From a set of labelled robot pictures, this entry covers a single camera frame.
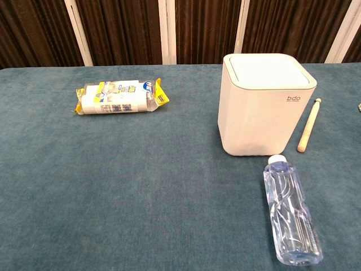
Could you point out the white plastic bin lid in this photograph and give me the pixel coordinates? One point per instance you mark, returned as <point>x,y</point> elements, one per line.
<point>268,70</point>

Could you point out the white plastic trash bin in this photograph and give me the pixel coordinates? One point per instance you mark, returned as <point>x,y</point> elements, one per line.
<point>253,121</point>

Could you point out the wooden stick with round knob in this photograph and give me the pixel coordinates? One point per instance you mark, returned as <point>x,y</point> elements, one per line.
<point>308,124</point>

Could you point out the clear plastic water bottle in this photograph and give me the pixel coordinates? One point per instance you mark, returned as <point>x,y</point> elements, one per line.
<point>290,209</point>

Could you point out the teal table cloth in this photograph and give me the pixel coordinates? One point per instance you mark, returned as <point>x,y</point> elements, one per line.
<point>141,183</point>

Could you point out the garbage bag rolls yellow package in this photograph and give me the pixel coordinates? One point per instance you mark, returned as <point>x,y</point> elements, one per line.
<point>118,98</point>

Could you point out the dark brown pleated curtain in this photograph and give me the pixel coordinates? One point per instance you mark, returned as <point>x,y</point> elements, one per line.
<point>127,28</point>

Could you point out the white vertical post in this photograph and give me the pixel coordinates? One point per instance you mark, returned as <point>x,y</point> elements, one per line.
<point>167,31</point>
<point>345,28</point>
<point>80,34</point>
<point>242,25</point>

